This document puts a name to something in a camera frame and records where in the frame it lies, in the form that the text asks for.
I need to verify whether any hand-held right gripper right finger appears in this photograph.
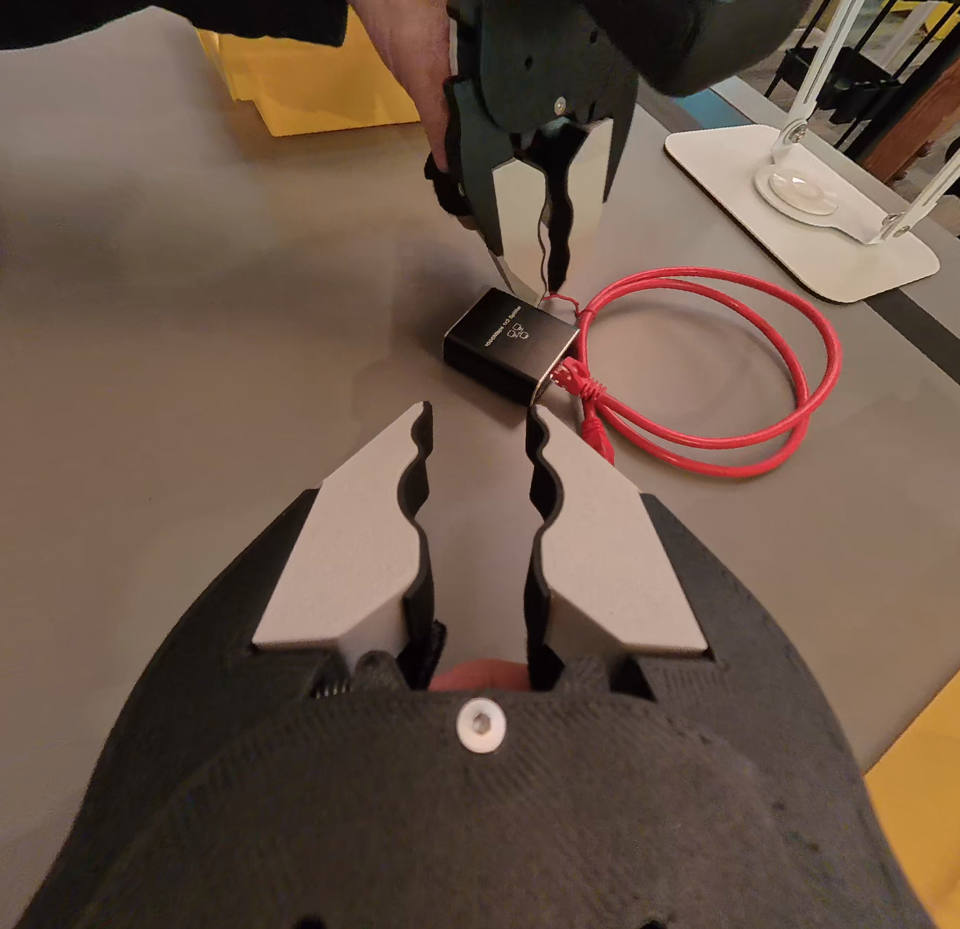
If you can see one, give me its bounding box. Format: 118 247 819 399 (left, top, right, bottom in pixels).
523 405 711 675

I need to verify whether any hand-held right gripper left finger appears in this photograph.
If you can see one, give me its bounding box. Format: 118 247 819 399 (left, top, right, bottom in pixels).
252 401 438 668

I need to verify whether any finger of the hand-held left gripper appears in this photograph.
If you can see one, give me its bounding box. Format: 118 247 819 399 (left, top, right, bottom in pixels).
536 117 612 289
487 155 552 305

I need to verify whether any black ethernet splitter box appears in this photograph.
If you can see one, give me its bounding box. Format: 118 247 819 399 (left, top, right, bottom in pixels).
442 287 582 407

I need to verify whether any red ethernet cable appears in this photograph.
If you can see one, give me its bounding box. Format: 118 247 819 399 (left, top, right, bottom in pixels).
551 267 845 482

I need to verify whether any person's left hand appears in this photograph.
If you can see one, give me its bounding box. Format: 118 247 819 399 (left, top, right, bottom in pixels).
335 0 460 173

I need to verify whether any white lamp base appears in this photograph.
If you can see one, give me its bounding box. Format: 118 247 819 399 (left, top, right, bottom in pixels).
663 0 960 304

